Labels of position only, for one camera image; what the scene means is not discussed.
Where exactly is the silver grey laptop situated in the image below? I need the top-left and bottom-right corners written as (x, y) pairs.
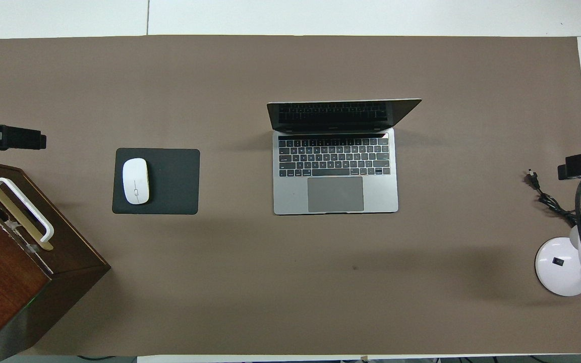
top-left (266, 98), bottom-right (422, 216)

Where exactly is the white desk lamp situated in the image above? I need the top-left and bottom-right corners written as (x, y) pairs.
top-left (535, 208), bottom-right (581, 297)

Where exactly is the white computer mouse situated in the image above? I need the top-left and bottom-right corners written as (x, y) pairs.
top-left (122, 158), bottom-right (150, 205)

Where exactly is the black mouse pad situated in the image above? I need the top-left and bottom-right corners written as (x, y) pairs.
top-left (112, 148), bottom-right (201, 215)

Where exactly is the brown table mat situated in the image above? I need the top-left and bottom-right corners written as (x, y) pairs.
top-left (0, 35), bottom-right (581, 356)

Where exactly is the black lamp power cable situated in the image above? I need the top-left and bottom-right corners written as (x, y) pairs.
top-left (527, 170), bottom-right (581, 225)

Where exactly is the white box handle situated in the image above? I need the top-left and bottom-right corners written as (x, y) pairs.
top-left (0, 177), bottom-right (55, 244)

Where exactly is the brass handle plate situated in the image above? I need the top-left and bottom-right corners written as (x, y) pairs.
top-left (0, 177), bottom-right (54, 251)

